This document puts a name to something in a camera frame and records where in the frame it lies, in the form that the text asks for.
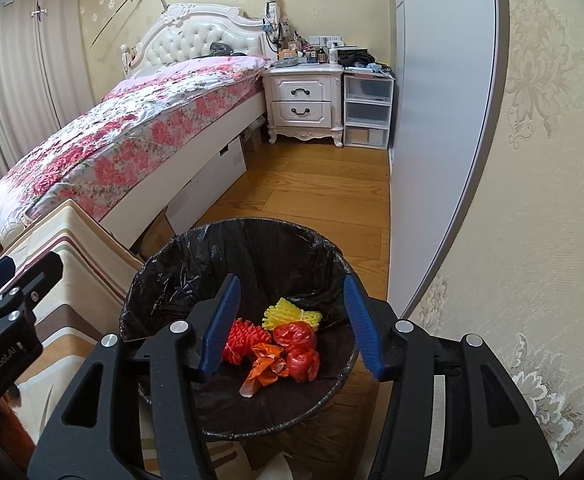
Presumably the beige curtain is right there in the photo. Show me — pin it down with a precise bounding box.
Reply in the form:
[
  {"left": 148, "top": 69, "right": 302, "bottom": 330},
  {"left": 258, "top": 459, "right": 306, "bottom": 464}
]
[{"left": 0, "top": 0, "right": 94, "bottom": 179}]

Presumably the striped bed sheet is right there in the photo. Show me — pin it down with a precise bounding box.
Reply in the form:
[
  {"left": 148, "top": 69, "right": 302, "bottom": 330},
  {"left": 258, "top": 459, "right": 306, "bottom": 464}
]
[{"left": 7, "top": 200, "right": 142, "bottom": 441}]

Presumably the nightstand clutter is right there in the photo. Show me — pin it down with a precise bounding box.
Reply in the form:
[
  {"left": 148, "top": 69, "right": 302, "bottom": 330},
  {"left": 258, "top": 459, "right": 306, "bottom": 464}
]
[{"left": 264, "top": 0, "right": 391, "bottom": 64}]

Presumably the black lined trash bin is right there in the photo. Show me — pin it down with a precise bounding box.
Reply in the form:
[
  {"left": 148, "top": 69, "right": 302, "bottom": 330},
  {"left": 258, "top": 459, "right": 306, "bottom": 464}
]
[{"left": 118, "top": 218, "right": 357, "bottom": 441}]

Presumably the yellow foam fruit net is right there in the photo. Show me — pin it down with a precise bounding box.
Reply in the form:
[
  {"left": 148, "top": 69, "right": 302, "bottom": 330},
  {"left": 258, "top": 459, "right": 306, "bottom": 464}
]
[{"left": 260, "top": 298, "right": 322, "bottom": 332}]

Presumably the orange plastic bag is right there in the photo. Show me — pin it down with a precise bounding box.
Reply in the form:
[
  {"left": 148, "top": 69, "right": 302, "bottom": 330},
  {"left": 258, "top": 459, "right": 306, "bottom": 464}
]
[{"left": 239, "top": 342, "right": 289, "bottom": 398}]

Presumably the plastic drawer unit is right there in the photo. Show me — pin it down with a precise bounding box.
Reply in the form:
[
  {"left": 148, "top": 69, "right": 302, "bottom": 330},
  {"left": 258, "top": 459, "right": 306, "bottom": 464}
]
[{"left": 343, "top": 70, "right": 395, "bottom": 150}]

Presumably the floral bed quilt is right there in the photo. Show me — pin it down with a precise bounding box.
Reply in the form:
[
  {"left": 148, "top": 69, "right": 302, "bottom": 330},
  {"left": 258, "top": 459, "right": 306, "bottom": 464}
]
[{"left": 0, "top": 55, "right": 270, "bottom": 245}]

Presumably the white bed frame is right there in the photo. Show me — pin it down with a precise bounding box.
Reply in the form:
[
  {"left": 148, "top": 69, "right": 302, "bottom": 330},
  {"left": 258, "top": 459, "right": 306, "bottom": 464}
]
[{"left": 100, "top": 91, "right": 266, "bottom": 248}]

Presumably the white under-bed box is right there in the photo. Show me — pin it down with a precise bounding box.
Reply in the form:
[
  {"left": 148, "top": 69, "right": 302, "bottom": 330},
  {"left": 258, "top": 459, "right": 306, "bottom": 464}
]
[{"left": 165, "top": 138, "right": 246, "bottom": 234}]

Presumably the red foam fruit net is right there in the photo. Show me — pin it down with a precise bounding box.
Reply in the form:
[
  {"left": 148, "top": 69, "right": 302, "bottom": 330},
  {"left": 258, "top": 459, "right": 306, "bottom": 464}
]
[{"left": 222, "top": 318, "right": 271, "bottom": 365}]

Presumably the red plastic bag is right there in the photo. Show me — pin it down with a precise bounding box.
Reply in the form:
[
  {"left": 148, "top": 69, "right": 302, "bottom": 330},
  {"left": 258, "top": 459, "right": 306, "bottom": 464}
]
[{"left": 272, "top": 321, "right": 320, "bottom": 382}]

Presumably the white tufted headboard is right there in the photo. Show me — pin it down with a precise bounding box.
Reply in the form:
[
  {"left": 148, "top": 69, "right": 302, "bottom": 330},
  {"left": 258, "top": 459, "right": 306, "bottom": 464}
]
[{"left": 120, "top": 2, "right": 276, "bottom": 79}]

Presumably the white wardrobe door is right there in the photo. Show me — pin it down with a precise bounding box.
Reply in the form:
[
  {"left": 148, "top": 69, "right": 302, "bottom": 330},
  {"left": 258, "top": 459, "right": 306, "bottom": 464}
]
[{"left": 388, "top": 0, "right": 509, "bottom": 316}]

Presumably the white nightstand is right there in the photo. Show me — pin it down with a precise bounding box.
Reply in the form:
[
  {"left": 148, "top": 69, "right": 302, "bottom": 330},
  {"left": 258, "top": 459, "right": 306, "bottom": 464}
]
[{"left": 263, "top": 64, "right": 344, "bottom": 148}]

